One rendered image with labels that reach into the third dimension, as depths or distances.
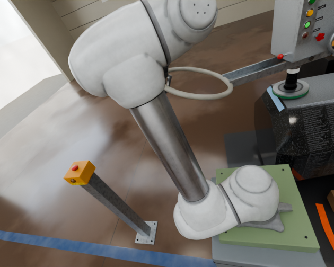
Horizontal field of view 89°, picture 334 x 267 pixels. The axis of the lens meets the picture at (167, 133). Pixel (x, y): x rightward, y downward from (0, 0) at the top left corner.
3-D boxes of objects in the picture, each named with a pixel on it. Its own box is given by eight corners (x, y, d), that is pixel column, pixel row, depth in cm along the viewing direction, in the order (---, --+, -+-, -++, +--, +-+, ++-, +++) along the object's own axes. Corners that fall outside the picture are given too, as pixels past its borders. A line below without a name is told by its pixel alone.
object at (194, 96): (216, 71, 133) (216, 67, 131) (246, 101, 95) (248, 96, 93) (152, 69, 125) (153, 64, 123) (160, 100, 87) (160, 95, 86)
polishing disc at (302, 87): (301, 78, 127) (301, 76, 126) (314, 93, 112) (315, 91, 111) (269, 84, 134) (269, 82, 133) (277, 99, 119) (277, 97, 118)
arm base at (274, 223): (297, 234, 64) (299, 230, 60) (234, 227, 73) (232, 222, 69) (286, 188, 75) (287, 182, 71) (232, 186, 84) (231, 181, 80)
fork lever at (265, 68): (318, 46, 116) (321, 38, 113) (345, 53, 101) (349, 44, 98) (220, 79, 121) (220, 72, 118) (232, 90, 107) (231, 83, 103)
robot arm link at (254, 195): (288, 213, 64) (296, 187, 50) (243, 231, 66) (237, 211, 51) (260, 178, 76) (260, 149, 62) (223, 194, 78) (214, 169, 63)
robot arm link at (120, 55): (244, 233, 62) (190, 256, 64) (225, 198, 76) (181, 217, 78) (146, -20, 26) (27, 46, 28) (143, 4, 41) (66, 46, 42)
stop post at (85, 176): (140, 221, 177) (71, 156, 109) (157, 221, 171) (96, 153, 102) (134, 243, 163) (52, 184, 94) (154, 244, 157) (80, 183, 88)
